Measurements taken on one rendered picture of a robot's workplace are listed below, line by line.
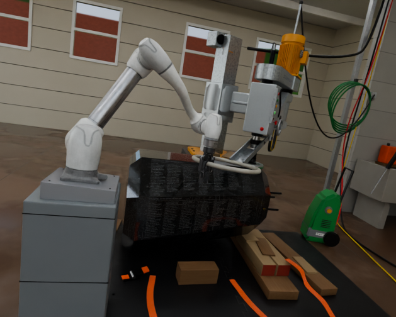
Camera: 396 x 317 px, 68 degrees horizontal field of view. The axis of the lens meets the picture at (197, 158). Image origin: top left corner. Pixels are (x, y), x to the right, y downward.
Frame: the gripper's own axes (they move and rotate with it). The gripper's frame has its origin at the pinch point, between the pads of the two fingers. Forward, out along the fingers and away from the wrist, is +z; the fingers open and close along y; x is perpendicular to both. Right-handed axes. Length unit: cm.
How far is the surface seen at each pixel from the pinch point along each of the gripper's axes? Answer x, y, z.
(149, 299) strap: 12, -17, 86
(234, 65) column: 80, 118, -100
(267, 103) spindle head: 7, 74, -59
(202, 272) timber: 3, 23, 73
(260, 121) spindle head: 10, 75, -45
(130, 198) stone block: 53, -14, 29
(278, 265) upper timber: -33, 73, 65
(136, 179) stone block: 57, -8, 16
